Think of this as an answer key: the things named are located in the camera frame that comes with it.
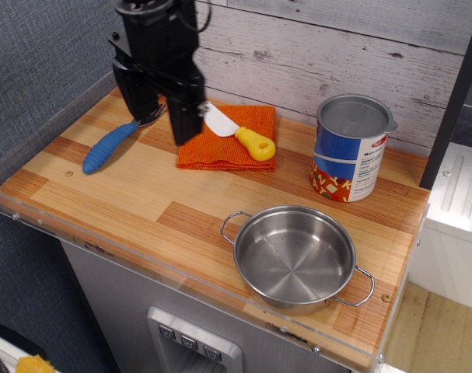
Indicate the blue handled metal fork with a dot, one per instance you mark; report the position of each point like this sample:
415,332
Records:
105,147

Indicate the yellow black object corner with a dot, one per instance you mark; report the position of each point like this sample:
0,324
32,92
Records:
30,364

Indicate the blue labelled can with lid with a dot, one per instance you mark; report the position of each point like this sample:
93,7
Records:
351,135

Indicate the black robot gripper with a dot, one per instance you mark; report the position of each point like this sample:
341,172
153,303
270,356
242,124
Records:
154,55

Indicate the yellow handled toy knife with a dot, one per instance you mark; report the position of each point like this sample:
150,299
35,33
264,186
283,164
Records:
259,147

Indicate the stainless steel pot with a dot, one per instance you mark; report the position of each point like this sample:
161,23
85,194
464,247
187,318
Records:
295,259

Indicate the white ribbed box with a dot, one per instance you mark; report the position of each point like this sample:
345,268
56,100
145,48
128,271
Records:
441,261

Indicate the dark vertical post right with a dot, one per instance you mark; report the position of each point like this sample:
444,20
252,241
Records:
449,120

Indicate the orange folded towel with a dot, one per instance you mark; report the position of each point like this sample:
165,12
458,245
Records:
208,151

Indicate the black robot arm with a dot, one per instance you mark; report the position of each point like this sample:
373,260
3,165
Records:
154,57

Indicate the grey toy fridge cabinet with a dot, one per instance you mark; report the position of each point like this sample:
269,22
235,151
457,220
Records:
151,327

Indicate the clear acrylic table guard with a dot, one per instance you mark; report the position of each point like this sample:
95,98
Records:
142,234

